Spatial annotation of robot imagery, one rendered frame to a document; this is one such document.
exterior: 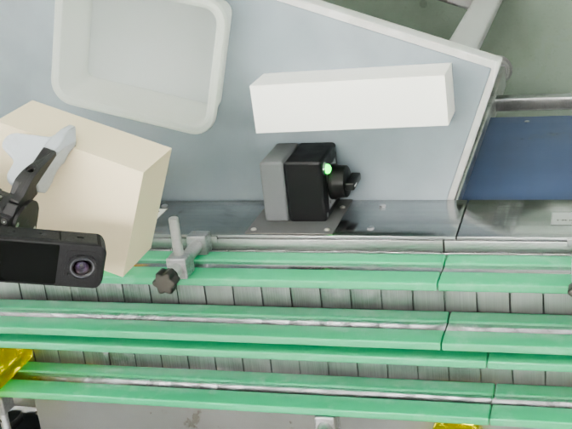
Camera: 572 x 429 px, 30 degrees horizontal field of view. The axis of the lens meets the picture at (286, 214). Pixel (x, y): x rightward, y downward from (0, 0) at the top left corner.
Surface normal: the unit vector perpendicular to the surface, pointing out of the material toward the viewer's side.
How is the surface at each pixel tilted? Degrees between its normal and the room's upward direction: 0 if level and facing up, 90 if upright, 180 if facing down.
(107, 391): 90
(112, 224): 0
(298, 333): 90
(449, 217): 90
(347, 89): 0
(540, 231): 90
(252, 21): 0
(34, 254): 29
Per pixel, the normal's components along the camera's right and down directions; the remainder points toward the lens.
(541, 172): -0.11, -0.93
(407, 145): -0.27, 0.37
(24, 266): 0.22, 0.44
